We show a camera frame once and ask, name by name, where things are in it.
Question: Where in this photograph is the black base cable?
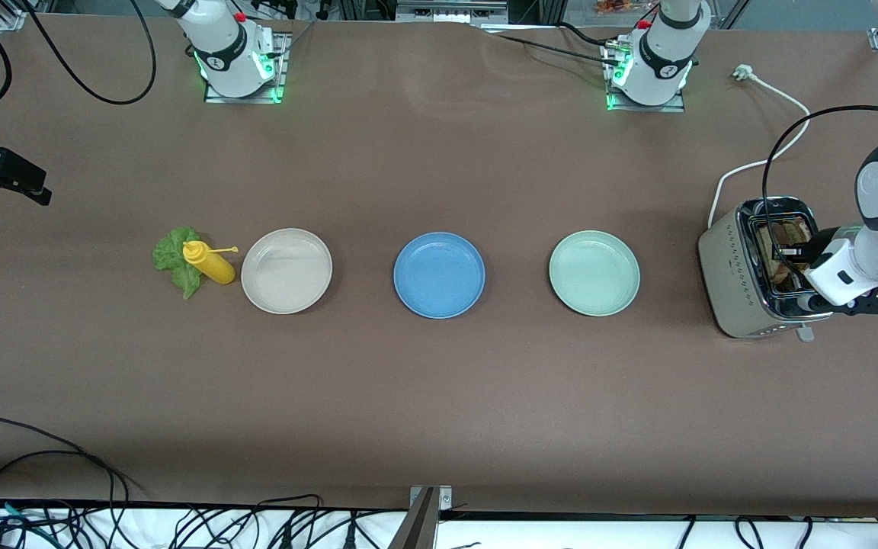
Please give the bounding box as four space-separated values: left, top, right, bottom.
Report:
477 21 623 71

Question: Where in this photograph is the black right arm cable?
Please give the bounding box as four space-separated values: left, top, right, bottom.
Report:
24 0 158 106

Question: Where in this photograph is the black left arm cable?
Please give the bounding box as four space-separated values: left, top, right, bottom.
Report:
761 105 878 275

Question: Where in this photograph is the grey metal box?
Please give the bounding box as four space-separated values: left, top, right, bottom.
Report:
396 0 510 24

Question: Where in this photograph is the yellow mustard squeeze bottle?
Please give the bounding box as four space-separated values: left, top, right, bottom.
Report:
182 240 239 285

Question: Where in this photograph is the blue round plate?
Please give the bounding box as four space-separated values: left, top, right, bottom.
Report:
393 232 486 319

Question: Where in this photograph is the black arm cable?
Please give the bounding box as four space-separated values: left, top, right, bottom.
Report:
761 105 878 275
24 0 158 106

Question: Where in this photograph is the black looped cable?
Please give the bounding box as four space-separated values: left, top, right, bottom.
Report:
0 450 116 508
0 416 131 504

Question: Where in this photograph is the green round plate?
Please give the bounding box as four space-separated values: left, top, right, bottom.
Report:
549 230 641 317

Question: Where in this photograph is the green lettuce leaf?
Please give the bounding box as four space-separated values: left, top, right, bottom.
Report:
152 226 207 300

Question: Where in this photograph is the silver two-slot toaster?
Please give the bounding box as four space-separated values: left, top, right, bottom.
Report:
698 197 842 342

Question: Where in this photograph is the beige round plate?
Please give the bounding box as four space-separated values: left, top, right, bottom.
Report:
241 228 333 315

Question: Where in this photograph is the metal bracket profile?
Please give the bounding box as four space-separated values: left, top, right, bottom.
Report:
389 485 453 549

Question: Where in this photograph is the white toaster power cable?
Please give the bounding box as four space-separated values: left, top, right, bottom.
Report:
707 64 812 230

